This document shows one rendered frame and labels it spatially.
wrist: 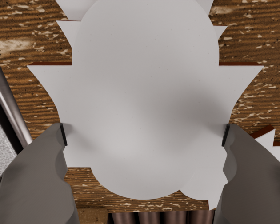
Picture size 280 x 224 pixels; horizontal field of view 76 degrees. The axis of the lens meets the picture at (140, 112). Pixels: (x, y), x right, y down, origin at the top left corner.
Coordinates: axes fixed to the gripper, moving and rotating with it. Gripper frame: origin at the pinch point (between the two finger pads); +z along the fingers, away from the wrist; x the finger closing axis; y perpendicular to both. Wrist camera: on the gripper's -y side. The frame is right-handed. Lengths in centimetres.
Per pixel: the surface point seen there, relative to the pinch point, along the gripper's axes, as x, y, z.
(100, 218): -6.0, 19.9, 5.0
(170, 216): 5.2, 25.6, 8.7
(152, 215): 1.9, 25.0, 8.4
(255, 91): 11.5, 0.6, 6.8
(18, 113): -15.1, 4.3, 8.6
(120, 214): -3.7, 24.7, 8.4
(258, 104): 12.3, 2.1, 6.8
